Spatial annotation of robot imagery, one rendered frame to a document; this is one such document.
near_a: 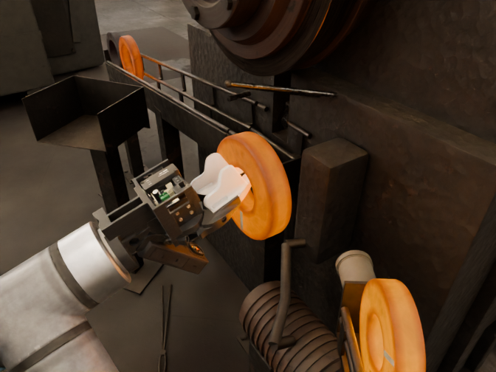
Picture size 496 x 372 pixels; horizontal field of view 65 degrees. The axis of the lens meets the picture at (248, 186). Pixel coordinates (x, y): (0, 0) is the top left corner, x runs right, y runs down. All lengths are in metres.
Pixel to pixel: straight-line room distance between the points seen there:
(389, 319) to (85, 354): 0.34
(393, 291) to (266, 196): 0.19
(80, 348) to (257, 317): 0.38
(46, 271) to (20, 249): 1.40
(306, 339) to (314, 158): 0.32
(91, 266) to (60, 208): 1.57
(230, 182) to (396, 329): 0.26
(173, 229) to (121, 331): 0.99
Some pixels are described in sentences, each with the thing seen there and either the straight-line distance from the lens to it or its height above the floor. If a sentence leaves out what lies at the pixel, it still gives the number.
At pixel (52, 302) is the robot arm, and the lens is 0.48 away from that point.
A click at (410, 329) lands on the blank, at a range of 0.48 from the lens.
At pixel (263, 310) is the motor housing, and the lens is 0.77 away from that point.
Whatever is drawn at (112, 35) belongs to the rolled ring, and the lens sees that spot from 1.81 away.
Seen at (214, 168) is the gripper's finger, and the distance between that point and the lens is 0.52.
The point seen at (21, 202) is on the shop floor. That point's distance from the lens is 2.16.
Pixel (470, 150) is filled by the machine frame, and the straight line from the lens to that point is 0.63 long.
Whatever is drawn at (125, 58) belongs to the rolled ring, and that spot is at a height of 0.65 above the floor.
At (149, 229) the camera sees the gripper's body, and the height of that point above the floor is 0.83.
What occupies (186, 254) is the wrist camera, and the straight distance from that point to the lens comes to 0.54.
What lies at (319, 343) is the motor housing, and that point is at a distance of 0.73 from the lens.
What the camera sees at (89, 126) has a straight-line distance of 1.32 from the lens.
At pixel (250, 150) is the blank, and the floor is 0.90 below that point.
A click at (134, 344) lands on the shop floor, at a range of 1.40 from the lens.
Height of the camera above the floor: 1.15
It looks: 36 degrees down
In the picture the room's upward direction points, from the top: straight up
